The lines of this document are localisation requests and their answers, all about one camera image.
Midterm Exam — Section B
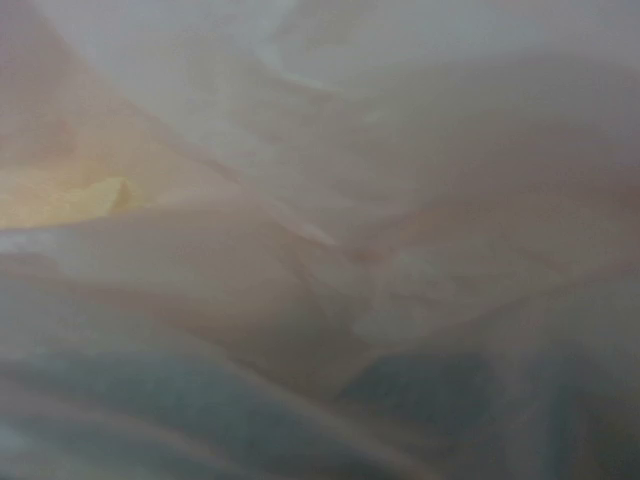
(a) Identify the orange fake fruit slice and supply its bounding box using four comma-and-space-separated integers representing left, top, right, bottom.
1, 171, 144, 229

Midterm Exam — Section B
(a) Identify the pink plastic bag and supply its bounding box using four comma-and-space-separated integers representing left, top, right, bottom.
1, 1, 639, 479

